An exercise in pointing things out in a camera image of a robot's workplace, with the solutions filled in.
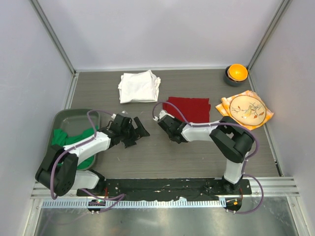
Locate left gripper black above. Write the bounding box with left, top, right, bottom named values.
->
left=120, top=117, right=149, bottom=148

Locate red t-shirt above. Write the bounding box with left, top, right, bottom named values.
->
left=162, top=97, right=211, bottom=123

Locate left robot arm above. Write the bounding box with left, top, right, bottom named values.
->
left=35, top=114, right=150, bottom=200

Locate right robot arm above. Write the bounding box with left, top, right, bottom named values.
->
left=155, top=114, right=254, bottom=194

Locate folded white t-shirt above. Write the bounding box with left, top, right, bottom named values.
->
left=118, top=70, right=161, bottom=104

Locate grey plastic tray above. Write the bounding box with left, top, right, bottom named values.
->
left=50, top=108, right=101, bottom=172

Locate green t-shirt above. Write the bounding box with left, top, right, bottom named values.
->
left=51, top=128, right=96, bottom=170

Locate embroidered round plate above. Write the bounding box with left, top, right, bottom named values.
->
left=229, top=95, right=266, bottom=126

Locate orange bowl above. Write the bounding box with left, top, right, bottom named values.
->
left=227, top=64, right=248, bottom=82

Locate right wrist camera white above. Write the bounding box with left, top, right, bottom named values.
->
left=153, top=110, right=174, bottom=122

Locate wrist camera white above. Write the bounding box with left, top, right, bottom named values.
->
left=111, top=111, right=128, bottom=119
left=153, top=110, right=174, bottom=122

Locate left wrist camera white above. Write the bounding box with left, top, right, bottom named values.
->
left=111, top=111, right=128, bottom=119

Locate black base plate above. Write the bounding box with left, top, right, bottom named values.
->
left=88, top=178, right=252, bottom=202

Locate white slotted cable duct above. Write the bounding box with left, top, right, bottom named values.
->
left=42, top=198, right=226, bottom=209

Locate aluminium rail frame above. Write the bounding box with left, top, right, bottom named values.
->
left=31, top=177, right=300, bottom=199

